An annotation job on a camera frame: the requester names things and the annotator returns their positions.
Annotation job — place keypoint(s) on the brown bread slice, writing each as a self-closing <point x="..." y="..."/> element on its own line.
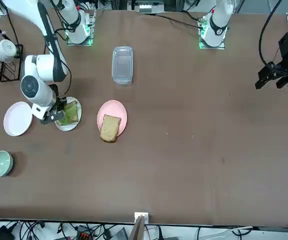
<point x="74" y="113"/>
<point x="110" y="128"/>

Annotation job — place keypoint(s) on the aluminium post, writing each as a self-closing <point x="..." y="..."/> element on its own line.
<point x="139" y="230"/>

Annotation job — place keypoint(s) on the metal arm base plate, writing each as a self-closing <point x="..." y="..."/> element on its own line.
<point x="220" y="47"/>
<point x="92" y="25"/>

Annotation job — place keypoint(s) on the white plate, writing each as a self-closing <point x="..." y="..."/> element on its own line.
<point x="67" y="128"/>

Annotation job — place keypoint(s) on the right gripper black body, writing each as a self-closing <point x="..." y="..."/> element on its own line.
<point x="61" y="101"/>

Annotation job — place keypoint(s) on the clear plastic container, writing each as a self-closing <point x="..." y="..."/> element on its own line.
<point x="122" y="65"/>

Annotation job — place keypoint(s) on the white cup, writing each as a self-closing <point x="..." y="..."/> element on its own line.
<point x="5" y="50"/>

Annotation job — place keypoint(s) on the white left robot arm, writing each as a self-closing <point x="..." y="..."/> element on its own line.
<point x="217" y="27"/>

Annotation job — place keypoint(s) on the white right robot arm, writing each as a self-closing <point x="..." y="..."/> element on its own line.
<point x="44" y="70"/>

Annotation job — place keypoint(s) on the pale green bowl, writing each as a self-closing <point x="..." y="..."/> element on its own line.
<point x="0" y="163"/>

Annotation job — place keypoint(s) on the pink plate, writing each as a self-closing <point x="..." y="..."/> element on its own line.
<point x="111" y="107"/>

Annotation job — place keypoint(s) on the green lettuce leaf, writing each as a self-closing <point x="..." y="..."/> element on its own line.
<point x="67" y="111"/>

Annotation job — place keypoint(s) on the pale speckled plate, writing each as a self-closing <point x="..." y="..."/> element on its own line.
<point x="17" y="118"/>

